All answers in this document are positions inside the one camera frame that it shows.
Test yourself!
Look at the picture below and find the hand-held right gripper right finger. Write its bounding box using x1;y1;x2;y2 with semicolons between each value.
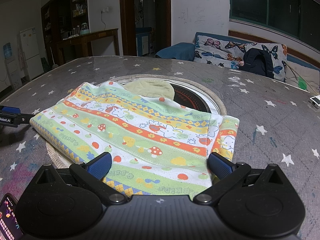
194;152;292;204

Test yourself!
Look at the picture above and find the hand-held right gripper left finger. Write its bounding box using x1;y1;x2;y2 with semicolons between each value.
32;152;128;204

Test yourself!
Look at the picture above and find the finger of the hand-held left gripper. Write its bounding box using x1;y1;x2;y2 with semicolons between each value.
0;106;21;115
12;114;35;128

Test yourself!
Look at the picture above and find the cartoon print striped garment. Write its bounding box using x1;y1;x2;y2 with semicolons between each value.
29;81;240;201

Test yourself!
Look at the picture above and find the plain beige garment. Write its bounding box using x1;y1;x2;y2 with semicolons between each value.
124;78;175;101

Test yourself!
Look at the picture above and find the white water dispenser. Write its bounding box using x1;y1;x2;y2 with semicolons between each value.
4;55;22;90

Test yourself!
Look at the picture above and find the grey star print tablecloth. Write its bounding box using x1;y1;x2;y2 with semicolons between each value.
0;56;320;240

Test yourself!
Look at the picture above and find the blue water bottle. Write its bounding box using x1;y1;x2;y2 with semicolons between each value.
3;42;13;58

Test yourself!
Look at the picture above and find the white refrigerator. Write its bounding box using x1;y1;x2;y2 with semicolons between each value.
19;27;43;81

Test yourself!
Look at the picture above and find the white mop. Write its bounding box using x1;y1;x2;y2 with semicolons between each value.
49;47;60;68

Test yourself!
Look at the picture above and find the round black induction cooker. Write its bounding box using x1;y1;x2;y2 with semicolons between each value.
117;76;222;113

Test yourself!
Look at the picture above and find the smartphone with lit screen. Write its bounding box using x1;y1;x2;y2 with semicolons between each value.
0;193;24;240

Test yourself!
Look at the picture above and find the dark backpack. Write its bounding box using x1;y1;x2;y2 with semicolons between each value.
239;48;275;79

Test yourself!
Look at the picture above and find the dark wooden side table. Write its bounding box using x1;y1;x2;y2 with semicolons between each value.
55;28;120;66

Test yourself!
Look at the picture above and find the small white box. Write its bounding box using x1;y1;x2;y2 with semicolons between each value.
309;94;320;109

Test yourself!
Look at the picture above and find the butterfly print cushion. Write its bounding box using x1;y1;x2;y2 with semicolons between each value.
194;34;288;82

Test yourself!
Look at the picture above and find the dark wooden shelf cabinet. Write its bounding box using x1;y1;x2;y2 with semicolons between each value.
41;0;88;64

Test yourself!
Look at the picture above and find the blue blanket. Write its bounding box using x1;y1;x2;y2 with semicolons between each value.
155;42;196;61

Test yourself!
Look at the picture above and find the cream sofa cloth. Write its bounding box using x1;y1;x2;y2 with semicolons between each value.
285;61;320;95

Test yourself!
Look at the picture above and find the blue and white cabinet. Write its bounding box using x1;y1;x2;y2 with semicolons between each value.
136;27;153;57

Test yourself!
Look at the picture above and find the blue sofa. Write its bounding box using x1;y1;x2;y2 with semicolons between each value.
155;32;320;92

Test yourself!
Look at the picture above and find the green framed window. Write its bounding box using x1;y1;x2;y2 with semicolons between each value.
229;0;320;40

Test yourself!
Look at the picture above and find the dark wooden door frame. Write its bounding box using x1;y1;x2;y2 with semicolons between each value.
119;0;172;57

